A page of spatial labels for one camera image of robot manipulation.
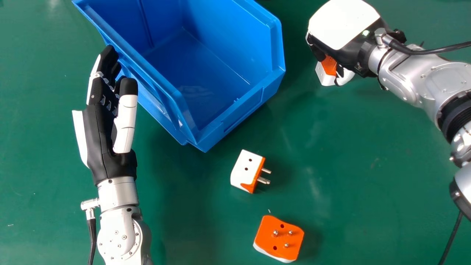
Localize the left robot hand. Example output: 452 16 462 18
72 45 139 186

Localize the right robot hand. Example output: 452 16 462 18
305 0 407 86

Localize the white-and-orange plug adapter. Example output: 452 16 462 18
253 215 305 263
315 55 356 87
230 149 272 194

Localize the blue plastic bin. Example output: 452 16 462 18
72 0 286 153

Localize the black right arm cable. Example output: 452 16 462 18
382 34 471 56

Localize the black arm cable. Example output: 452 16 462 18
382 34 471 56
85 209 98 265

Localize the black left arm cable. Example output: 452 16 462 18
85 209 98 265

